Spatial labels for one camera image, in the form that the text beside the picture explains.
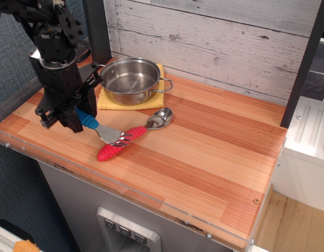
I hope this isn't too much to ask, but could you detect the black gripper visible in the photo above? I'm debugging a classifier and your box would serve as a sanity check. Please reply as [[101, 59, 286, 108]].
[[30, 56, 101, 133]]

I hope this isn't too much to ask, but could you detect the blue handled fork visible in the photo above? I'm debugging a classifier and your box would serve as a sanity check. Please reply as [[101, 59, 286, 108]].
[[75, 108, 132, 147]]

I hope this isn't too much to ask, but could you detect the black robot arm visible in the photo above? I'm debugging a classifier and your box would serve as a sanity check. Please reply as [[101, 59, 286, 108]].
[[0, 1, 102, 133]]

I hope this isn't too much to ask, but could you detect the stainless steel pot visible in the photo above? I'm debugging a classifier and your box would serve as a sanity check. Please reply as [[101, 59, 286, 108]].
[[100, 57, 173, 106]]

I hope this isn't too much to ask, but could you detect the yellow cloth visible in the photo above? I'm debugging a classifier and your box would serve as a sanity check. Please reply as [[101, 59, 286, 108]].
[[97, 58, 165, 110]]

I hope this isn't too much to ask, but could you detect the grey cabinet with dispenser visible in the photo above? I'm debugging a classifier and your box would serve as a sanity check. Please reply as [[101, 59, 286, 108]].
[[39, 162, 230, 251]]

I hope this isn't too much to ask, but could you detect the clear acrylic edge guard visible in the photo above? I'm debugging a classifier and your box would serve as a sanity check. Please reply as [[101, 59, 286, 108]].
[[0, 123, 286, 251]]

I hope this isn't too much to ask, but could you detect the white toy sink unit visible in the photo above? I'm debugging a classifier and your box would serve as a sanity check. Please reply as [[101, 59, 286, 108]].
[[271, 38, 324, 211]]

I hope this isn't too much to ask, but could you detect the black cable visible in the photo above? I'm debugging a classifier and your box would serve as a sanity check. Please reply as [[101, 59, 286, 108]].
[[75, 39, 92, 64]]

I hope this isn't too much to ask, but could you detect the red handled spoon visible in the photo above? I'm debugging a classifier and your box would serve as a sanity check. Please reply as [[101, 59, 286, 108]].
[[97, 108, 173, 162]]

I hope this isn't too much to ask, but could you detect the left black post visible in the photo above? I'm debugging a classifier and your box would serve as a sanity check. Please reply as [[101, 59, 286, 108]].
[[82, 0, 112, 64]]

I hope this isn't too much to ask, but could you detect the black post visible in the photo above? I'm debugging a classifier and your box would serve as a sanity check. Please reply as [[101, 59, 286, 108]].
[[280, 0, 324, 129], [82, 0, 112, 64]]

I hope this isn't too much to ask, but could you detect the right black post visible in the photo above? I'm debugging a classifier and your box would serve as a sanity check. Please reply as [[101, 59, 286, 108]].
[[280, 0, 324, 129]]

